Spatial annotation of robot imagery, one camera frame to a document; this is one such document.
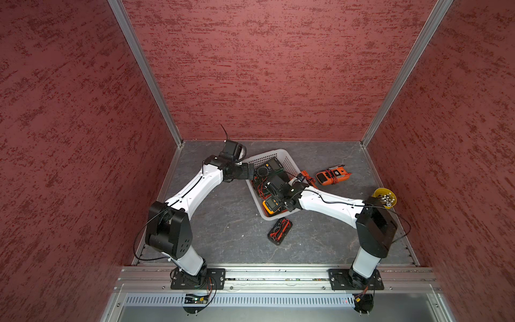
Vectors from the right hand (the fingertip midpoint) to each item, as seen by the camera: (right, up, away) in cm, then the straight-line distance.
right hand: (277, 196), depth 88 cm
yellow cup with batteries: (+44, +1, -10) cm, 45 cm away
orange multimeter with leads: (+30, +8, +12) cm, 33 cm away
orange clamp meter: (+17, +6, +9) cm, 20 cm away
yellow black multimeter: (-3, -3, -4) cm, 6 cm away
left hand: (-15, +9, -2) cm, 18 cm away
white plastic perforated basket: (+7, +12, +12) cm, 18 cm away
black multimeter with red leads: (+1, -14, -5) cm, 15 cm away
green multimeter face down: (-1, +10, -20) cm, 23 cm away
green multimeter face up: (-2, +12, +10) cm, 16 cm away
